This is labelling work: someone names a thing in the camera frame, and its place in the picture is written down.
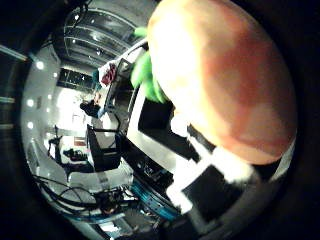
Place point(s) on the person in white and red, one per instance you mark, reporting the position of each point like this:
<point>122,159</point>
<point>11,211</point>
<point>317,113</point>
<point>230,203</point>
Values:
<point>107,74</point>

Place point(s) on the black rectangular container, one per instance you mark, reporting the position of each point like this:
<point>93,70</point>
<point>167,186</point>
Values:
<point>155,118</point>

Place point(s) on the teal storage crate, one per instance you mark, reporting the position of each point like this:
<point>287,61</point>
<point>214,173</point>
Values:
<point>153,201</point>

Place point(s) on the orange carrot plush toy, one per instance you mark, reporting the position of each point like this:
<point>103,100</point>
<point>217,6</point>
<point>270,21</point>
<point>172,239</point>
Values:
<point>226,76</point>

